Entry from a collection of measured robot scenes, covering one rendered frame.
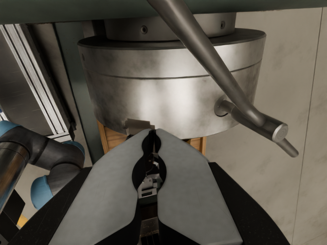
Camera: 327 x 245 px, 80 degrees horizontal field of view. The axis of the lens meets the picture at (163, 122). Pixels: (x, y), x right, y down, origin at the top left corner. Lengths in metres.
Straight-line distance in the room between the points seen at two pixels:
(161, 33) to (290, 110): 2.21
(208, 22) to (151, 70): 0.10
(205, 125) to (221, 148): 1.85
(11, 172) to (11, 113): 1.01
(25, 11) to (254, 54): 0.26
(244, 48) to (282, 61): 1.82
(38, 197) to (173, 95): 0.37
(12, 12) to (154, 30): 0.15
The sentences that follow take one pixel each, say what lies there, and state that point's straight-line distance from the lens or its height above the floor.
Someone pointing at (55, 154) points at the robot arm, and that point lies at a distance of 0.56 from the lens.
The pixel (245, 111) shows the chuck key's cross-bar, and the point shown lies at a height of 1.31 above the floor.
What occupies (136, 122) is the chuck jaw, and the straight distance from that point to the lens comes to 0.28.
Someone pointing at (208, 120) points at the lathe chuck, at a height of 1.24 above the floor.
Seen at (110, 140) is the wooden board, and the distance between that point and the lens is 0.67.
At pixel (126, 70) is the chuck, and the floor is 1.21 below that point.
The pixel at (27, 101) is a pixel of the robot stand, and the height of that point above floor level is 0.21.
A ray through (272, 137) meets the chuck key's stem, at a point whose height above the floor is 1.32.
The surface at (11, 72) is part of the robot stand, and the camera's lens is 1.37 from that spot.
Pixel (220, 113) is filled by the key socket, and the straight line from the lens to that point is 0.28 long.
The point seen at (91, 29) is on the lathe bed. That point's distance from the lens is 0.59.
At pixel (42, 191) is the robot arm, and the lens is 0.51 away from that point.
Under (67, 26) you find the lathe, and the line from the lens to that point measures 0.92.
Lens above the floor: 1.45
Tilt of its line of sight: 58 degrees down
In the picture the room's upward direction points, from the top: 151 degrees clockwise
